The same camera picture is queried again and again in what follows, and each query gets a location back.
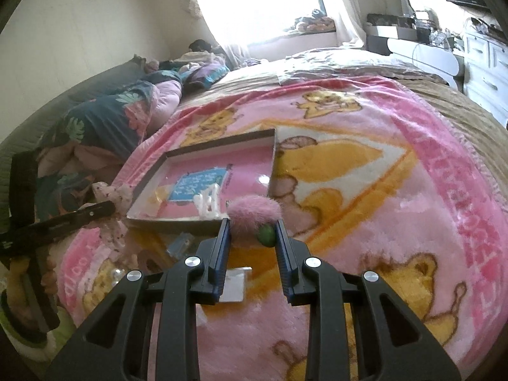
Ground shallow cardboard box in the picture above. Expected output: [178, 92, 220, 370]
[126, 128, 278, 237]

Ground metal desk shelf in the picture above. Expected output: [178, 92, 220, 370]
[365, 14, 433, 52]

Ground grey padded headboard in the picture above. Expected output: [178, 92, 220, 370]
[0, 57, 139, 155]

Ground clear plastic jewelry packet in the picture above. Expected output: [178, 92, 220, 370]
[217, 267, 252, 303]

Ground doll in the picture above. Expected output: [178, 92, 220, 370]
[91, 181, 136, 264]

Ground white sheer curtain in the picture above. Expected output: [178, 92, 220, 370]
[184, 0, 366, 68]

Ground blue printed card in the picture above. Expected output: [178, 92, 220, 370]
[169, 167, 231, 205]

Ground pink printed blanket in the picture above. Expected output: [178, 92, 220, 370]
[56, 79, 505, 381]

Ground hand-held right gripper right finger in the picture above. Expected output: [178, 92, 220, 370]
[275, 219, 463, 381]

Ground dark floral quilt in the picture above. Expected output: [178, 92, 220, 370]
[34, 57, 187, 223]

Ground purple pillow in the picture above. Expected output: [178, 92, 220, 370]
[190, 63, 231, 88]

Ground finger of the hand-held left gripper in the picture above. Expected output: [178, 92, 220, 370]
[2, 200, 117, 257]

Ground small blue jewelry packet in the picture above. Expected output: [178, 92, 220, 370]
[167, 233, 195, 257]

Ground pile of clothes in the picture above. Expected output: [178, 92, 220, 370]
[151, 39, 229, 74]

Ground pink fluffy hair clip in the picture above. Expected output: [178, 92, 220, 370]
[226, 196, 283, 249]

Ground white dresser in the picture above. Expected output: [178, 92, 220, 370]
[460, 20, 508, 128]

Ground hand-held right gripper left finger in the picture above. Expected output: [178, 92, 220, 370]
[48, 219, 231, 381]

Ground plush toys on windowsill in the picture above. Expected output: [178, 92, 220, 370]
[296, 8, 336, 32]

